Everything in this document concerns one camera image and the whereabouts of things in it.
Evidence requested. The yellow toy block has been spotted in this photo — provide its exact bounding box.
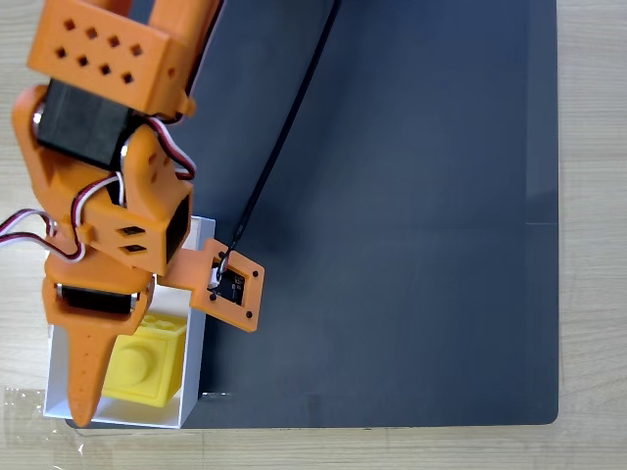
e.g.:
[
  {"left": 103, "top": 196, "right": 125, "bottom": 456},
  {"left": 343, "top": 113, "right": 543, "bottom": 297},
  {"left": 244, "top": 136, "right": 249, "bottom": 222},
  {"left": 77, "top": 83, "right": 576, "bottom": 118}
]
[{"left": 101, "top": 312, "right": 188, "bottom": 408}]

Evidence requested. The white open cardboard box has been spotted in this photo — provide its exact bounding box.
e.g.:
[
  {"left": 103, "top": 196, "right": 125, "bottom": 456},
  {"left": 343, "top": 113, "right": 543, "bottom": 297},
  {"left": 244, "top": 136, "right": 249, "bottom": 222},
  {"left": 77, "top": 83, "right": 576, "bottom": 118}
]
[{"left": 42, "top": 214, "right": 217, "bottom": 431}]

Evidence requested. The clear adhesive tape sheet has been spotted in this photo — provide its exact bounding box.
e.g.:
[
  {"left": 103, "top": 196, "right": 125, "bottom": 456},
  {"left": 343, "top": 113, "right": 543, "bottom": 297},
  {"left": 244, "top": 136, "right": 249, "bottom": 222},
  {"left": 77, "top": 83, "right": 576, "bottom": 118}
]
[{"left": 3, "top": 385, "right": 85, "bottom": 457}]

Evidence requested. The dark grey table mat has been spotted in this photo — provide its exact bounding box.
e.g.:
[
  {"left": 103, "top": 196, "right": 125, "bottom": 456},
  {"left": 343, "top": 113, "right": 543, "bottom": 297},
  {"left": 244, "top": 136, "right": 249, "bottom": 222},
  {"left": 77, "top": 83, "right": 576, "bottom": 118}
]
[{"left": 63, "top": 0, "right": 560, "bottom": 431}]

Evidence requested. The red white black servo wire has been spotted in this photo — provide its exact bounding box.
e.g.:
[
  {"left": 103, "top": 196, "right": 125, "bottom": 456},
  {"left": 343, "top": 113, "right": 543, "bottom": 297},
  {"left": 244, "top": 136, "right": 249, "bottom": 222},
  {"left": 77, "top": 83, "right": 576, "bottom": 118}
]
[
  {"left": 0, "top": 173, "right": 123, "bottom": 265},
  {"left": 145, "top": 117, "right": 198, "bottom": 180}
]

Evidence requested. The orange camera mount with board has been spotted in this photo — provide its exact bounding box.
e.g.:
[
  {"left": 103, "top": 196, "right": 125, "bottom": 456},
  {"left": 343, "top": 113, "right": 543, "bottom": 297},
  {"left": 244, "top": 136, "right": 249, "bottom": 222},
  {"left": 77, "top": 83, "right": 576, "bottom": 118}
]
[{"left": 160, "top": 238, "right": 266, "bottom": 334}]

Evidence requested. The black camera cable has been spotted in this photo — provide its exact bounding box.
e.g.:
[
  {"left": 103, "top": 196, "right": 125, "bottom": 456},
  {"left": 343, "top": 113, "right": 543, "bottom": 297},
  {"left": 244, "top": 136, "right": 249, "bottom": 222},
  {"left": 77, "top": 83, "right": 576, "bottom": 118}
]
[{"left": 217, "top": 0, "right": 344, "bottom": 275}]

